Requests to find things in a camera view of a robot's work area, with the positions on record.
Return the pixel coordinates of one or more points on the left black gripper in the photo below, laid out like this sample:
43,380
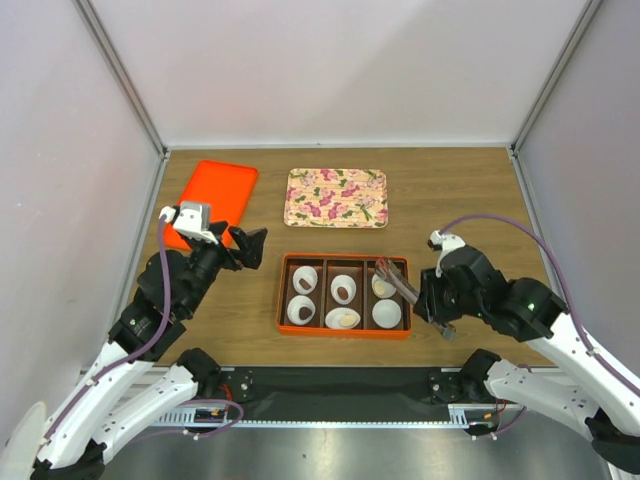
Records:
250,245

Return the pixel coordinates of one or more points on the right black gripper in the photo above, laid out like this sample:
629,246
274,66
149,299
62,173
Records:
428,306

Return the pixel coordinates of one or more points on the white shell chocolate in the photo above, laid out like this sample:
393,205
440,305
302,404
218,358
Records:
380,289

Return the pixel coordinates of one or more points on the metal tongs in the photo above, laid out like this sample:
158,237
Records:
387,271

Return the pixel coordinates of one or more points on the dark round chocolate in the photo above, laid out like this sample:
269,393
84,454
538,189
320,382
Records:
305,314

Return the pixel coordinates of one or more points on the white round chocolate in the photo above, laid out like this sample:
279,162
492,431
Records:
347,321

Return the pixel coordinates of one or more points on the brown oval chocolate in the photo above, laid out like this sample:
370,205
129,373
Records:
342,293

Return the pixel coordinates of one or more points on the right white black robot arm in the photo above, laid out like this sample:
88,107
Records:
603,404

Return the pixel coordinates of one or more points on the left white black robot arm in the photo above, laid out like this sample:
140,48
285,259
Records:
167,295

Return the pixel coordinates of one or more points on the orange chocolate box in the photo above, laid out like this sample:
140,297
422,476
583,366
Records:
361,268

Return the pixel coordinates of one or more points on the white paper cup front right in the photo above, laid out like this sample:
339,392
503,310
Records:
387,314

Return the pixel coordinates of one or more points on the white paper cup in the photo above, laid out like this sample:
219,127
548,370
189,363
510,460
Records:
343,281
390,288
295,305
308,273
387,314
334,314

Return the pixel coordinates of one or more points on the white paper cup back right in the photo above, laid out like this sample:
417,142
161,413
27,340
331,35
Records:
390,288

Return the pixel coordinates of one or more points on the white paper cup back left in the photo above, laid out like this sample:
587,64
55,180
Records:
308,273

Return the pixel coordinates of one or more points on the orange box lid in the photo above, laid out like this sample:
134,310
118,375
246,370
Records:
225,187

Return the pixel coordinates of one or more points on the white paper cup front left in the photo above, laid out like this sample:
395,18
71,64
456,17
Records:
295,305

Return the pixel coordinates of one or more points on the floral serving tray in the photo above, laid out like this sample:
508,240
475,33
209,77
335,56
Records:
338,198

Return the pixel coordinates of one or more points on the white paper cup back middle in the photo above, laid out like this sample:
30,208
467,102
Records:
343,281

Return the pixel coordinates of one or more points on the white paper cup front middle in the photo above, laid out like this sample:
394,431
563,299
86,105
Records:
334,314

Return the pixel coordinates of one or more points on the black base mat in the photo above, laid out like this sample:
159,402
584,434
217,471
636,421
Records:
351,394

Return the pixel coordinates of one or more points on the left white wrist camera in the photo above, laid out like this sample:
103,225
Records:
191,220

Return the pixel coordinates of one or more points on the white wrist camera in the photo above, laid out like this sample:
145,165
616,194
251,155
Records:
444,244
191,220

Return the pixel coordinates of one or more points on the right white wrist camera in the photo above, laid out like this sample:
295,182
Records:
444,244

